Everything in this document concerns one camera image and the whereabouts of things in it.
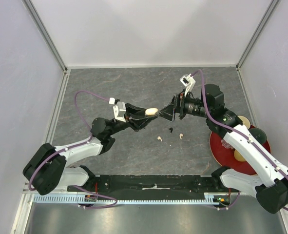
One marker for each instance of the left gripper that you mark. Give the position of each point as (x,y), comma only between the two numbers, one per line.
(131,117)

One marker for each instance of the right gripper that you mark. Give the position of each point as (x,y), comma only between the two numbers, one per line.
(178,104)

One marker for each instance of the beige earbud charging case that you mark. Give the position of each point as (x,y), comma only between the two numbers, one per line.
(151,111)

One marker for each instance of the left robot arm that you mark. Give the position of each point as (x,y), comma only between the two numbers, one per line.
(49,168)

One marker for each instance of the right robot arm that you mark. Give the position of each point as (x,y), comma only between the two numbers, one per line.
(270,184)

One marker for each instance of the clear glass cup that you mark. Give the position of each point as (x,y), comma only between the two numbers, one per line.
(226,145)

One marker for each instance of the red round tray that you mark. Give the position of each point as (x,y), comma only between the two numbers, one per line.
(225,157)

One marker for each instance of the cream mug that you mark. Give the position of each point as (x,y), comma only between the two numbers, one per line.
(245,121)

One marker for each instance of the dark green cup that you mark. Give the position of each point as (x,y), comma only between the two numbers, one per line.
(258,134)

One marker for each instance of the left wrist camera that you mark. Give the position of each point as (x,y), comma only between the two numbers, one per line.
(120,111)

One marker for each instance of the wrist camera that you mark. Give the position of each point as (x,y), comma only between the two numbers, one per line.
(188,82)
(120,111)

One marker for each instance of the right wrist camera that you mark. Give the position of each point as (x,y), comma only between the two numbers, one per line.
(188,82)

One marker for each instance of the cream cup with handle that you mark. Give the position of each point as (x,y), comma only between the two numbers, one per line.
(238,156)

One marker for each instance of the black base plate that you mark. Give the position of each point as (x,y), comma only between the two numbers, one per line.
(154,187)

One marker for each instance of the slotted cable duct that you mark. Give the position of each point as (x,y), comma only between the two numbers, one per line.
(83,199)

